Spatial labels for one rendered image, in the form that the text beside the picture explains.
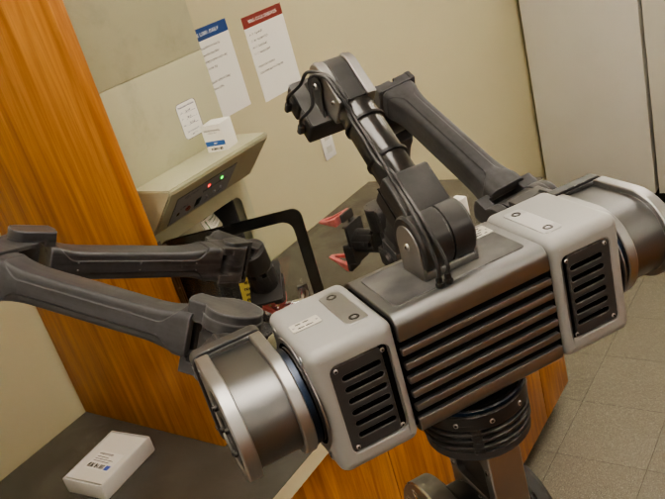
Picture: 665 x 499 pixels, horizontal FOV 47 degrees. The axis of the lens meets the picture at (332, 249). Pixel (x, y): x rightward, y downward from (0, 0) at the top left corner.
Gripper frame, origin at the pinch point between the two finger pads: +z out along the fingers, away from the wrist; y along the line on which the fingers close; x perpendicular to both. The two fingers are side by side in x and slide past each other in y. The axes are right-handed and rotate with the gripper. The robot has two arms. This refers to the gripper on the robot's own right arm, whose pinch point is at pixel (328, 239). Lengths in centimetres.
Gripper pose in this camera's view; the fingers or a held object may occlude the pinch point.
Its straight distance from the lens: 188.3
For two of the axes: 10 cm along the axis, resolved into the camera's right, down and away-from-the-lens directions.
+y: -2.6, -8.8, -3.9
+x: -5.3, 4.7, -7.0
